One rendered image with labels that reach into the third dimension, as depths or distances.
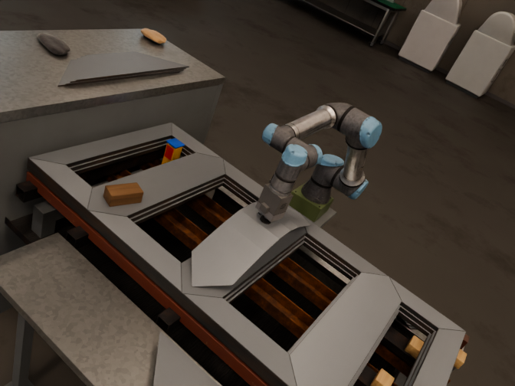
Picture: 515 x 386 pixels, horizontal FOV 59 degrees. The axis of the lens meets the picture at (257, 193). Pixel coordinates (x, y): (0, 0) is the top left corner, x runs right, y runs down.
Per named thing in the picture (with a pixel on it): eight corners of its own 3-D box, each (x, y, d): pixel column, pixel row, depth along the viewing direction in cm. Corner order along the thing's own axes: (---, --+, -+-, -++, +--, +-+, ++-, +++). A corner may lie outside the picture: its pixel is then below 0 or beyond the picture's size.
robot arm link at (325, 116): (336, 90, 192) (264, 120, 158) (357, 103, 188) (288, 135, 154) (326, 114, 199) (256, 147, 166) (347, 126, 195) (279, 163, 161)
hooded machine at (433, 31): (437, 72, 1010) (478, 1, 929) (430, 75, 954) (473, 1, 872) (402, 54, 1037) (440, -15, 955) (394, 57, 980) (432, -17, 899)
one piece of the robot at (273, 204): (261, 175, 152) (246, 213, 161) (279, 191, 148) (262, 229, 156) (280, 171, 159) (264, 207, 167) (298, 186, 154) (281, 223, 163)
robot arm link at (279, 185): (285, 184, 148) (269, 171, 152) (280, 196, 151) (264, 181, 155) (300, 181, 154) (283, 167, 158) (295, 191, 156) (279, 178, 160)
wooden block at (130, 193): (109, 207, 158) (111, 195, 155) (103, 196, 161) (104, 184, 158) (141, 202, 165) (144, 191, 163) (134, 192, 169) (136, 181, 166)
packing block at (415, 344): (416, 359, 162) (421, 353, 160) (404, 350, 164) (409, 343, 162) (421, 350, 167) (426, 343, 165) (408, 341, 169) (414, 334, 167)
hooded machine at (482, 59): (483, 96, 977) (533, 22, 892) (479, 101, 919) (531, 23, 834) (449, 78, 1002) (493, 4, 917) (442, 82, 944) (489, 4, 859)
